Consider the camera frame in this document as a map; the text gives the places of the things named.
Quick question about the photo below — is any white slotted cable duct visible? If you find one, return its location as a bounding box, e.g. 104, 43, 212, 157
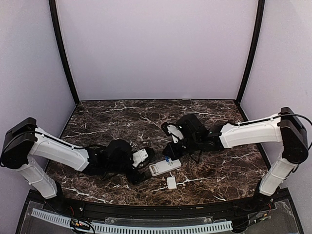
31, 208, 233, 234

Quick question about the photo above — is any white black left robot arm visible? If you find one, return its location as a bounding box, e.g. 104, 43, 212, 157
0, 117, 155, 213

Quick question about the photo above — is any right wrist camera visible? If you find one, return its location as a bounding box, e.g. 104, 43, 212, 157
161, 122, 185, 144

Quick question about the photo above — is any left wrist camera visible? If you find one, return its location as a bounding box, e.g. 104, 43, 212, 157
132, 147, 155, 168

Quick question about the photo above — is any black corner frame post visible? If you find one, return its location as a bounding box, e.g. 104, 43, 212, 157
236, 0, 265, 105
48, 0, 80, 105

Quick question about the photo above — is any white battery cover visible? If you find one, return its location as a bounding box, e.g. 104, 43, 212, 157
167, 176, 177, 190

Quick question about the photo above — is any black left corner frame post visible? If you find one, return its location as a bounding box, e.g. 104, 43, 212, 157
48, 0, 80, 105

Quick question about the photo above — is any black front rail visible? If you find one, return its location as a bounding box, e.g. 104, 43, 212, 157
44, 197, 275, 220

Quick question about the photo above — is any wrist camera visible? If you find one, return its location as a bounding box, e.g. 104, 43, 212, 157
161, 122, 185, 144
132, 147, 155, 168

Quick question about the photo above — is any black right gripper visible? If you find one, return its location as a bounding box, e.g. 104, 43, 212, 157
162, 136, 201, 161

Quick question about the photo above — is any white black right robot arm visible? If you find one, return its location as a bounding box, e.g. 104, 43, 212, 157
161, 107, 312, 212

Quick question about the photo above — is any black right corner frame post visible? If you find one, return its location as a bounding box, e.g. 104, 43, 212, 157
236, 0, 265, 105

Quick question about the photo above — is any white remote control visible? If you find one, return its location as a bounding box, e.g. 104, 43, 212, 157
149, 159, 181, 176

